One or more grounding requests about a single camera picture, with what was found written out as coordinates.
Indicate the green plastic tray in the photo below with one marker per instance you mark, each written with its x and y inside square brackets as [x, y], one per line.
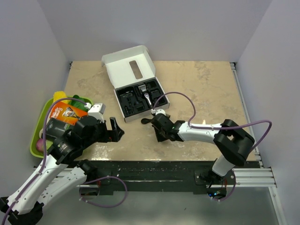
[38, 133]

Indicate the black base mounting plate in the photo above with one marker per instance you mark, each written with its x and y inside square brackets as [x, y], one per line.
[150, 176]

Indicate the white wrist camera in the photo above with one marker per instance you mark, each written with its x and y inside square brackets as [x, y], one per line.
[155, 112]
[96, 110]

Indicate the black product box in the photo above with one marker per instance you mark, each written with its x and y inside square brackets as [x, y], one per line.
[56, 128]

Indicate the aluminium frame rail right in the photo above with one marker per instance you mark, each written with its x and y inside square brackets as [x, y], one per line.
[273, 190]

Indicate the black silver hair clipper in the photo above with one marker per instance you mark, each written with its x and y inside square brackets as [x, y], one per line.
[145, 93]

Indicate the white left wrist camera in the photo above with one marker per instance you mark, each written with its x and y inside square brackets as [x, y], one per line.
[96, 110]

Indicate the white cardboard box lid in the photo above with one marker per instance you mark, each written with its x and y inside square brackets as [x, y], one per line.
[129, 66]

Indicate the orange razor package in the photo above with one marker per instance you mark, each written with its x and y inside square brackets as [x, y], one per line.
[66, 113]

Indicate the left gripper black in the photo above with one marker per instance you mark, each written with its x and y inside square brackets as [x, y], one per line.
[114, 135]

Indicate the pink ball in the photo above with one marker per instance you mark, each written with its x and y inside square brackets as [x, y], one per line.
[40, 145]

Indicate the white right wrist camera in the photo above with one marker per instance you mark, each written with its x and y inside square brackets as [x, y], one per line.
[155, 112]

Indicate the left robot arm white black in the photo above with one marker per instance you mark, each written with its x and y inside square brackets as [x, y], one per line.
[26, 205]

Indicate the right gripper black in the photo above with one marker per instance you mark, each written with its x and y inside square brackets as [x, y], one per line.
[159, 138]

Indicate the black plastic insert tray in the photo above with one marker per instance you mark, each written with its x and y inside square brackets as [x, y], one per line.
[126, 100]

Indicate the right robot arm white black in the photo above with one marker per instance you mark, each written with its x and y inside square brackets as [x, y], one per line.
[234, 143]

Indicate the green plush toy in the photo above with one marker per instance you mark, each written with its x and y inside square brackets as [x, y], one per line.
[79, 103]

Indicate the yellow plush toy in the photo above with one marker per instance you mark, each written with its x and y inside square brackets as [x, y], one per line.
[59, 95]

